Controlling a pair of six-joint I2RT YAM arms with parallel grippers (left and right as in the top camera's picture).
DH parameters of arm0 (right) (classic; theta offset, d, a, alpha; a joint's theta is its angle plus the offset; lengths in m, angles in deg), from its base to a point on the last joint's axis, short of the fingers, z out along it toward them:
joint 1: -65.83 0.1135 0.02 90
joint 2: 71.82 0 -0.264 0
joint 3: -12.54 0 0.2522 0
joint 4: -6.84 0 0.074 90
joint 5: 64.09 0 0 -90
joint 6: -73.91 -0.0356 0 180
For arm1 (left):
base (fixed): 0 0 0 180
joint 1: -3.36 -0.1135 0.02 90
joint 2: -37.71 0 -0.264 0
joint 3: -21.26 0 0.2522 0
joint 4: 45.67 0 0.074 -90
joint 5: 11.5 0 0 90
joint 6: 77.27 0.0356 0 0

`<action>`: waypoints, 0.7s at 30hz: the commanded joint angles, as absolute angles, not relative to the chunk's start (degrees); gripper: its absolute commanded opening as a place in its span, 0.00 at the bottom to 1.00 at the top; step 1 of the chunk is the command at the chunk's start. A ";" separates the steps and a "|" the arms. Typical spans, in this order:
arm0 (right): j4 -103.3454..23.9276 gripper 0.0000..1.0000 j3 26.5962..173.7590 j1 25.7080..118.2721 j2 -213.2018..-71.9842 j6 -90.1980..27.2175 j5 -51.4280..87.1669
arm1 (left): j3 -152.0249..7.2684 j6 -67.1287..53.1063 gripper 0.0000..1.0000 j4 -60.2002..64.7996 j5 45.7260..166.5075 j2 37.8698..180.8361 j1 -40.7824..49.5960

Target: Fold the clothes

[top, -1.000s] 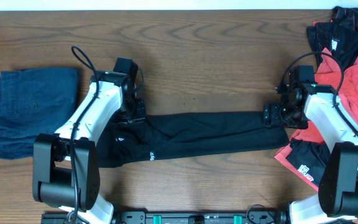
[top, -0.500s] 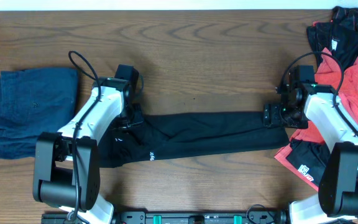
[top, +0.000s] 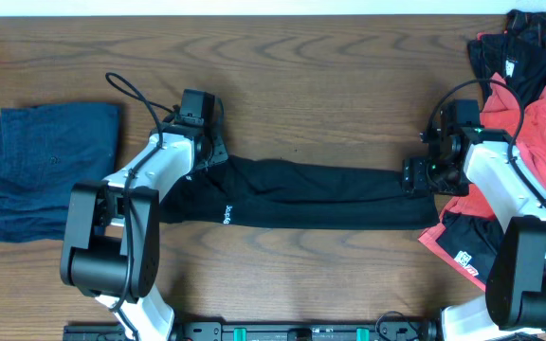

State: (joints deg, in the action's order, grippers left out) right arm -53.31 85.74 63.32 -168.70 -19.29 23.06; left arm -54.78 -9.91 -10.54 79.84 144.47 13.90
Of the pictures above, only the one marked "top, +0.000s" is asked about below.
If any red and black garment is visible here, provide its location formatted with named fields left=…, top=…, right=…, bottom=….
left=417, top=13, right=546, bottom=293

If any black t-shirt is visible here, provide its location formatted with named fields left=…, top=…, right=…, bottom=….
left=160, top=156, right=439, bottom=230

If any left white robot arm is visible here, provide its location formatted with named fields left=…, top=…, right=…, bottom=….
left=60, top=123, right=228, bottom=340

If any black mounting rail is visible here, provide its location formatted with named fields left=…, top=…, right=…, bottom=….
left=62, top=314, right=445, bottom=341

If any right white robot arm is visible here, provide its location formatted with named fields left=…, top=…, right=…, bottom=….
left=404, top=126, right=546, bottom=340

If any black patterned garment with orange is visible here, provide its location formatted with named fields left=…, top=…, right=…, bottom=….
left=467, top=9, right=546, bottom=106

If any folded blue denim garment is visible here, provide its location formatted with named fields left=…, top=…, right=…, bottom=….
left=0, top=102, right=120, bottom=242

